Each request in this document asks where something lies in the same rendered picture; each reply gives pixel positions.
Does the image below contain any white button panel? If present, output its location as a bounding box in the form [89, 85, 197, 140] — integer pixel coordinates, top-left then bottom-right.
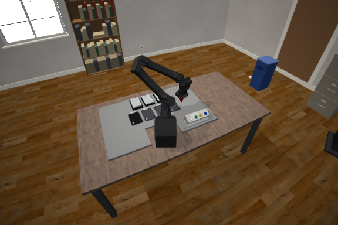
[184, 107, 210, 127]

